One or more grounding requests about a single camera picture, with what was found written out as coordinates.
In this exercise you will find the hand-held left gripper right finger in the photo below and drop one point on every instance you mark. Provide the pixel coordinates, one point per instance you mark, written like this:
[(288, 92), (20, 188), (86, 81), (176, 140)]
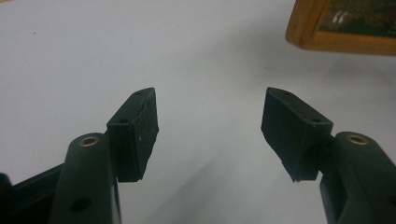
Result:
[(292, 137)]

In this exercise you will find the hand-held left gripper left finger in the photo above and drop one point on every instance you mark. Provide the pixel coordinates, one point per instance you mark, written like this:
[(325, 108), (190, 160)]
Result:
[(134, 137)]

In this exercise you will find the orange wooden board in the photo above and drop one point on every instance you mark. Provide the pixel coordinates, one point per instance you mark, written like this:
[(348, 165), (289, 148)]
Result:
[(342, 42)]

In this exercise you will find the wooden table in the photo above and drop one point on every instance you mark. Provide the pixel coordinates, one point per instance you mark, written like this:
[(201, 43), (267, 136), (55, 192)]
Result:
[(4, 1)]

